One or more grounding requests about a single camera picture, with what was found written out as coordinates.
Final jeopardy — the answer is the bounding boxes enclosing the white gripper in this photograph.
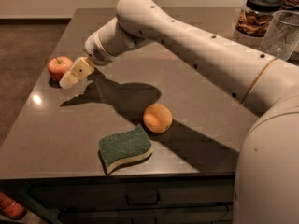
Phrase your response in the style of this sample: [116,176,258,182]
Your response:
[59,31,116,89]

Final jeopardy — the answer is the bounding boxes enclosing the red apple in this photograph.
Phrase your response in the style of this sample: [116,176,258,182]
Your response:
[48,56,73,81]

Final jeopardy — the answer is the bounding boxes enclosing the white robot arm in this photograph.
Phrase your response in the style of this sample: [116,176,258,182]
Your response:
[60,0,299,224]

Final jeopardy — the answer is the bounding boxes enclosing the green yellow sponge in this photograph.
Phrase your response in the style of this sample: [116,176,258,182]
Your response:
[98,124,153,174]

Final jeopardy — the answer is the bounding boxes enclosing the orange fruit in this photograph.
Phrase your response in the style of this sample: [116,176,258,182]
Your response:
[143,104,173,133]

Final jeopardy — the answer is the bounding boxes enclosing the red shoe on floor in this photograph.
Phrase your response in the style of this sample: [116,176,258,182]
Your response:
[0,192,27,219]

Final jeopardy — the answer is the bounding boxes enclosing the glass jar with black lid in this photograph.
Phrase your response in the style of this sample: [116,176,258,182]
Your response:
[235,0,282,37]

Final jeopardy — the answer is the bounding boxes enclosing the clear plastic cup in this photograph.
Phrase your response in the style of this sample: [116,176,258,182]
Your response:
[260,10,299,61]

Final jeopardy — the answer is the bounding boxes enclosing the dark drawer handle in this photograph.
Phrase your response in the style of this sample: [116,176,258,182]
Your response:
[125,191,161,207]

